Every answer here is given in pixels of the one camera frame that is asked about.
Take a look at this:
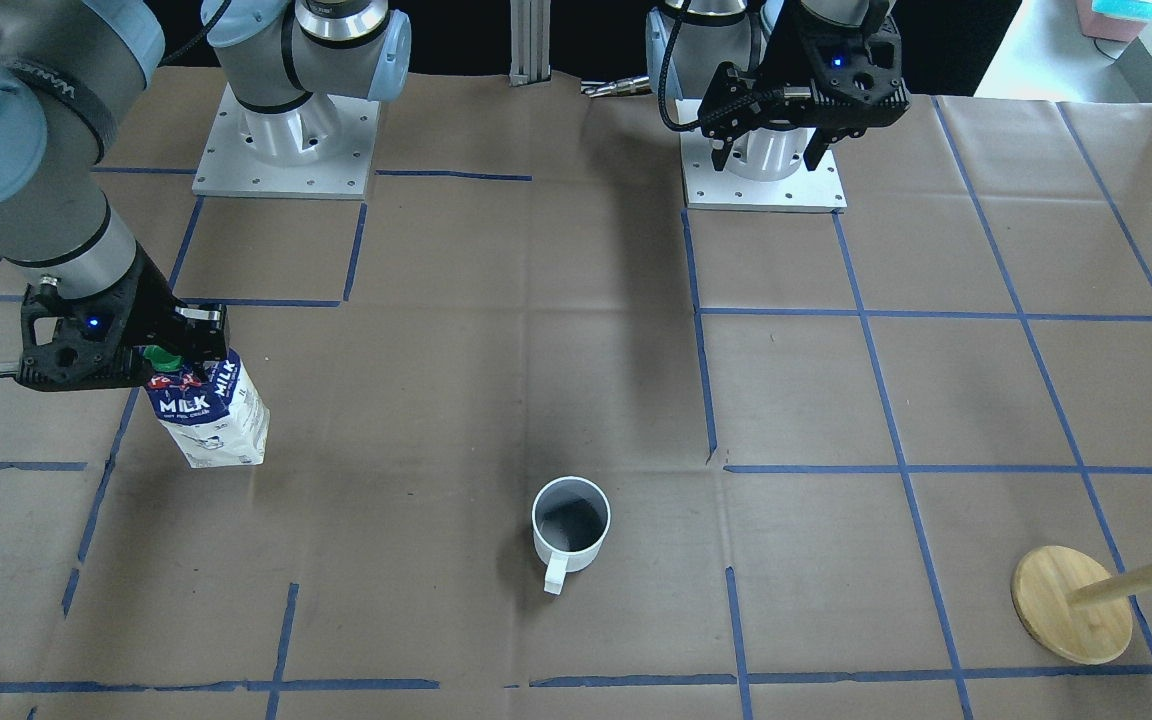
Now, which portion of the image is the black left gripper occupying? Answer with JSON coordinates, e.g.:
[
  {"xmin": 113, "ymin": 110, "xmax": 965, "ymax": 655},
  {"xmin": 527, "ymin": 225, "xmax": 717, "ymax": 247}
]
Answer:
[{"xmin": 698, "ymin": 1, "xmax": 911, "ymax": 172}]

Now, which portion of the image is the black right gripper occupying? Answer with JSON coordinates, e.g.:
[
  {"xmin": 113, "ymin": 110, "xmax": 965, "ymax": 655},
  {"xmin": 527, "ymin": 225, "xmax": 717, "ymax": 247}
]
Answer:
[{"xmin": 15, "ymin": 247, "xmax": 229, "ymax": 391}]

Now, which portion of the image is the blue white milk carton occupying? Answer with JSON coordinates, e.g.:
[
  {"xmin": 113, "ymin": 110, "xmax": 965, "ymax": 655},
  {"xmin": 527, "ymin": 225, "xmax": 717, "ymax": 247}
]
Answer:
[{"xmin": 143, "ymin": 346, "xmax": 270, "ymax": 468}]

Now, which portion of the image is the white ceramic mug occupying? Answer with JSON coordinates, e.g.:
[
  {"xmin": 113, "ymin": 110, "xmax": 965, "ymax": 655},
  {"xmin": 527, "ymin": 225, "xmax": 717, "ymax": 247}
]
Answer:
[{"xmin": 530, "ymin": 477, "xmax": 612, "ymax": 596}]

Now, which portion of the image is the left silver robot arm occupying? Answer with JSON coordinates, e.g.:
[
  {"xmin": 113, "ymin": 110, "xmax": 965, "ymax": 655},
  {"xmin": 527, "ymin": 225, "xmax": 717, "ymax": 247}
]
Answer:
[{"xmin": 645, "ymin": 1, "xmax": 910, "ymax": 170}]

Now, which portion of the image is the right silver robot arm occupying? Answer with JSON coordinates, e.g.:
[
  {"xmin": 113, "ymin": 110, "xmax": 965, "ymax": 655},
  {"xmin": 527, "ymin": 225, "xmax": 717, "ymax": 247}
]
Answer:
[{"xmin": 0, "ymin": 1, "xmax": 412, "ymax": 392}]

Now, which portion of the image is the pink teal box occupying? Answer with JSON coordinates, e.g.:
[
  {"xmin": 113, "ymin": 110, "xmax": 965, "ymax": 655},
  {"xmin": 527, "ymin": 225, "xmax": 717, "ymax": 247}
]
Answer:
[{"xmin": 1075, "ymin": 0, "xmax": 1152, "ymax": 41}]

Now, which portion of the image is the wooden mug tree stand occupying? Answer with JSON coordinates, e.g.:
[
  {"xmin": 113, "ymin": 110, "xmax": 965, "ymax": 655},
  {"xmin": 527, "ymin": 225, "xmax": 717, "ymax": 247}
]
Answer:
[{"xmin": 1010, "ymin": 544, "xmax": 1152, "ymax": 665}]

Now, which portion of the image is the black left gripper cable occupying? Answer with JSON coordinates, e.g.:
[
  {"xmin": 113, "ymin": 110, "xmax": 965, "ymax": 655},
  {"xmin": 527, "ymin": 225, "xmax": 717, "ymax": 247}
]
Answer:
[{"xmin": 658, "ymin": 0, "xmax": 787, "ymax": 132}]

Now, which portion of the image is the aluminium frame post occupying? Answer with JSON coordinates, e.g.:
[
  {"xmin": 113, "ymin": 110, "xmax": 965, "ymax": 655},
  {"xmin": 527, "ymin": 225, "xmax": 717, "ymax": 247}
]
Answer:
[{"xmin": 508, "ymin": 0, "xmax": 552, "ymax": 88}]

